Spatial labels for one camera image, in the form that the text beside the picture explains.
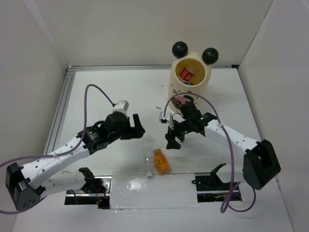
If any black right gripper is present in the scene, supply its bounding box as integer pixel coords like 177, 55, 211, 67
166, 116, 193, 149

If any clear unlabelled plastic bottle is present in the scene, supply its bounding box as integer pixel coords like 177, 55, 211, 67
143, 136, 155, 179

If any orange juice bottle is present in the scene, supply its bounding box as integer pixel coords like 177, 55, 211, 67
154, 149, 170, 174

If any red label plastic bottle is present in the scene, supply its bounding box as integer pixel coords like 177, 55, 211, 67
179, 67, 195, 82

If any blue label clear bottle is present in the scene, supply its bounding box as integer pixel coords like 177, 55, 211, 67
183, 81, 195, 86

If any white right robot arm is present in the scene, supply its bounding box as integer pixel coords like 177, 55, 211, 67
159, 101, 281, 190

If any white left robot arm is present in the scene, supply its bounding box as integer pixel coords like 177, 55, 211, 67
3, 112, 145, 214

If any cream bin with black ears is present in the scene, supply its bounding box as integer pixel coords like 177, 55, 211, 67
168, 41, 219, 113

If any white taped cover sheet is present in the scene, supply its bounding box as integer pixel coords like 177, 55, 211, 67
110, 174, 199, 210

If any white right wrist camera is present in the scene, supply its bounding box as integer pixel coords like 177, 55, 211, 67
159, 112, 169, 124

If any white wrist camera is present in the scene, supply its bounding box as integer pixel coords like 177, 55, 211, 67
112, 100, 129, 116
159, 112, 169, 124

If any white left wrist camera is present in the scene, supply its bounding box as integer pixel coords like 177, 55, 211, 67
112, 100, 129, 116

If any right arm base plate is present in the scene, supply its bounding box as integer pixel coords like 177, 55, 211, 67
191, 173, 230, 203

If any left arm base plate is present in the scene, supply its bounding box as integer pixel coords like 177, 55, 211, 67
64, 176, 112, 209

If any aluminium frame rail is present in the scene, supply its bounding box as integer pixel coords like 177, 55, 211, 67
37, 64, 239, 175

